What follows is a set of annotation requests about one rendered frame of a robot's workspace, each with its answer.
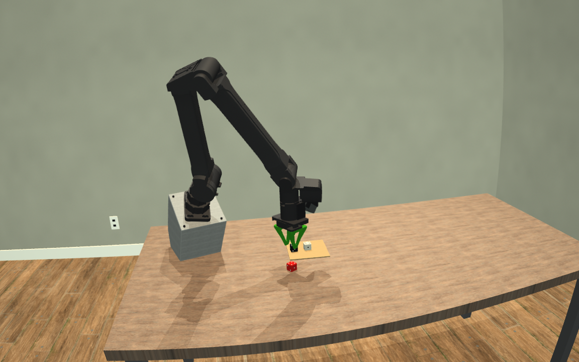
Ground tan flat mat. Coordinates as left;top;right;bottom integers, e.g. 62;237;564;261
286;240;330;260

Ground red dice with white pips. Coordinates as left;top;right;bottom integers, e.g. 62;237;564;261
286;261;297;272

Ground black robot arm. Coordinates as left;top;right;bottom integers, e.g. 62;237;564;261
166;57;322;222

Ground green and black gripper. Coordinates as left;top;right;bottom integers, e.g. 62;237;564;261
272;201;309;249

